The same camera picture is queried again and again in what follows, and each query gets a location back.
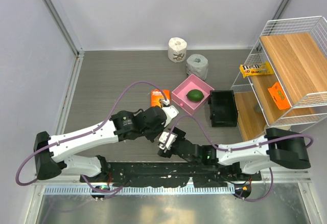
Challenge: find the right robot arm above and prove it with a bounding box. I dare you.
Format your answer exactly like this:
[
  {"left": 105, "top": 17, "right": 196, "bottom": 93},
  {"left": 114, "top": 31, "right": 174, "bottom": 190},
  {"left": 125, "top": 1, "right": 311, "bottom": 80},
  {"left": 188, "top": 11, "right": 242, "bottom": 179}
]
[{"left": 158, "top": 128, "right": 311, "bottom": 180}]

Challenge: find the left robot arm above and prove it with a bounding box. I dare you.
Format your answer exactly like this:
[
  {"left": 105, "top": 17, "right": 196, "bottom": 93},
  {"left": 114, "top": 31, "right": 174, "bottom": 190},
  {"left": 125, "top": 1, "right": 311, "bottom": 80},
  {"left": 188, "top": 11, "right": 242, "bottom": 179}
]
[{"left": 34, "top": 106, "right": 178, "bottom": 182}]

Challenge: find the orange Gillette razor box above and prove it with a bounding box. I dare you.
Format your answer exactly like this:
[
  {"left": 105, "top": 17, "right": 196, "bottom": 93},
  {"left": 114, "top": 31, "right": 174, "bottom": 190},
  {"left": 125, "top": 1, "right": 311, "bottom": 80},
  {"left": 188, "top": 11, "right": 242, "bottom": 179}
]
[{"left": 151, "top": 89, "right": 170, "bottom": 107}]

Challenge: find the pink open box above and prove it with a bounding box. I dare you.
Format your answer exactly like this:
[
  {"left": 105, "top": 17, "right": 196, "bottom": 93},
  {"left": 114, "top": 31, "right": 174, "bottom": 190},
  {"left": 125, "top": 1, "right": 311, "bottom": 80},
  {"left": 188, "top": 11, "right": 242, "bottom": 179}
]
[{"left": 171, "top": 74, "right": 214, "bottom": 115}]

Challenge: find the green lime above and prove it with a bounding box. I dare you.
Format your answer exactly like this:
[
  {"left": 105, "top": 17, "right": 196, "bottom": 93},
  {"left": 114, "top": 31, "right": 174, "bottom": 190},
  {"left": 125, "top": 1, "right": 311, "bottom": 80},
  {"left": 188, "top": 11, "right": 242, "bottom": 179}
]
[{"left": 186, "top": 89, "right": 204, "bottom": 102}]

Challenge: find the black plastic tray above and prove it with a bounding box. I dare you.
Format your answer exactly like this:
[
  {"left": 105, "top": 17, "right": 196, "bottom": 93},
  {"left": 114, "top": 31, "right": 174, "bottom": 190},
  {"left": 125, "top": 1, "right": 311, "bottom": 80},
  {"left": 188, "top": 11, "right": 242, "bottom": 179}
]
[{"left": 208, "top": 90, "right": 238, "bottom": 127}]

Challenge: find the grey wrapped paper roll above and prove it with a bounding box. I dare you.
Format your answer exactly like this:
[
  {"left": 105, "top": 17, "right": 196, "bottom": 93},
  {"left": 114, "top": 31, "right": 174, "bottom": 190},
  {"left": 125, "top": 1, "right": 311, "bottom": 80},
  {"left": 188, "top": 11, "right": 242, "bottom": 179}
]
[{"left": 186, "top": 54, "right": 208, "bottom": 81}]

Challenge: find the white toilet paper roll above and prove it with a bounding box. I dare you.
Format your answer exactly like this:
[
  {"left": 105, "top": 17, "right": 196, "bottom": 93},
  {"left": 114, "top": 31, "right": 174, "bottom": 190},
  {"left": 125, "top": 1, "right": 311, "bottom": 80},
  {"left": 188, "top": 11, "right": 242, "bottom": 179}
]
[{"left": 168, "top": 37, "right": 187, "bottom": 63}]

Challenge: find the orange Reese's packet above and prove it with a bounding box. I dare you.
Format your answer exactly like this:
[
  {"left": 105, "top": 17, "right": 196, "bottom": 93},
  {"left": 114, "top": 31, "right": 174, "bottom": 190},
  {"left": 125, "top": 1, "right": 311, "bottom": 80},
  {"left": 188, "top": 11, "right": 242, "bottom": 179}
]
[{"left": 268, "top": 82, "right": 291, "bottom": 110}]

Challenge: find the yellow M&M candy bag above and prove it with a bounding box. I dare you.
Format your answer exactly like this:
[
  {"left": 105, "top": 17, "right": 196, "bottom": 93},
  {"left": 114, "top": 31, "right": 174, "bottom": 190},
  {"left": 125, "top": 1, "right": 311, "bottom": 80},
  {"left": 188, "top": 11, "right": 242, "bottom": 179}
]
[{"left": 239, "top": 61, "right": 274, "bottom": 78}]

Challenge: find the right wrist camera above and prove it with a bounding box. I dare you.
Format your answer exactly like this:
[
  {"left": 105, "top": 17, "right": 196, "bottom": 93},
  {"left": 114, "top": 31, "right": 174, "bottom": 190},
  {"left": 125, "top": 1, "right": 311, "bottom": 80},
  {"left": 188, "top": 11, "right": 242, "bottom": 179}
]
[{"left": 158, "top": 131, "right": 177, "bottom": 151}]

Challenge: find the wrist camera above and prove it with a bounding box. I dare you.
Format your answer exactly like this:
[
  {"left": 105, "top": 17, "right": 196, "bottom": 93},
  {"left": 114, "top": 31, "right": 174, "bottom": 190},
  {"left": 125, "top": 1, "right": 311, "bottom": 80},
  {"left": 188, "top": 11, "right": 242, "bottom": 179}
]
[
  {"left": 162, "top": 105, "right": 179, "bottom": 127},
  {"left": 158, "top": 131, "right": 177, "bottom": 151}
]

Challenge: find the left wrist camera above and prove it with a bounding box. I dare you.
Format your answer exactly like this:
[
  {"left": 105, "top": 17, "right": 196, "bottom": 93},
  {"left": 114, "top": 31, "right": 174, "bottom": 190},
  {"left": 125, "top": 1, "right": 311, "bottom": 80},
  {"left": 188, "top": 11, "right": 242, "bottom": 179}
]
[{"left": 162, "top": 105, "right": 179, "bottom": 127}]

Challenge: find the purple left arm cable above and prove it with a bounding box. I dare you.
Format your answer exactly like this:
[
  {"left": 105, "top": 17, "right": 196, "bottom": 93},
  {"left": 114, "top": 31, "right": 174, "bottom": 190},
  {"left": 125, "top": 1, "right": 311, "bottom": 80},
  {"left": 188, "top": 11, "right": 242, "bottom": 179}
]
[{"left": 15, "top": 81, "right": 170, "bottom": 186}]

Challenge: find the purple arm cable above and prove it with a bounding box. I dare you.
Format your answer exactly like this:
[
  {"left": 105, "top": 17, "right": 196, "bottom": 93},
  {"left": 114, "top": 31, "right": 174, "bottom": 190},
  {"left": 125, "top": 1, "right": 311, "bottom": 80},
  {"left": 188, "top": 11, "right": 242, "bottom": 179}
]
[
  {"left": 168, "top": 115, "right": 314, "bottom": 201},
  {"left": 15, "top": 81, "right": 170, "bottom": 186}
]

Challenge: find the white cable duct strip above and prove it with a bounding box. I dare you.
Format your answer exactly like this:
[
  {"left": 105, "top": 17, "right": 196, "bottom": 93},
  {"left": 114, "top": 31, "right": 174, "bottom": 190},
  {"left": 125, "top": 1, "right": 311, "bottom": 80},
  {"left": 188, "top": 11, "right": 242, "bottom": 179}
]
[{"left": 43, "top": 184, "right": 235, "bottom": 195}]

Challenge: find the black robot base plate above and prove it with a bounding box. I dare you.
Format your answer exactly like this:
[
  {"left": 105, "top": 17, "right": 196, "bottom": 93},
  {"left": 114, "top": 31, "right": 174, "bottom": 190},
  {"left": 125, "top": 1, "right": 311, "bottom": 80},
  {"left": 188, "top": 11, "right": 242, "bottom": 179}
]
[{"left": 79, "top": 161, "right": 262, "bottom": 188}]

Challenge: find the white wire wooden shelf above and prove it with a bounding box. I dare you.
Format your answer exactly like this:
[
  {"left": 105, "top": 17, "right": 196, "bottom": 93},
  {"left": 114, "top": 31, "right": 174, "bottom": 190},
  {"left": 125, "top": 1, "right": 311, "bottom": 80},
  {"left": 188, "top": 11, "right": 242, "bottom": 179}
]
[{"left": 231, "top": 16, "right": 326, "bottom": 140}]

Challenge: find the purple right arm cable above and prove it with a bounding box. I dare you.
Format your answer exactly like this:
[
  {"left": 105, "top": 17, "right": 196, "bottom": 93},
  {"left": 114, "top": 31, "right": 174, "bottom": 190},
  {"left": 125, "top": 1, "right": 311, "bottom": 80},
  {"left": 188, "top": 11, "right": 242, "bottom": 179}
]
[{"left": 168, "top": 115, "right": 314, "bottom": 201}]

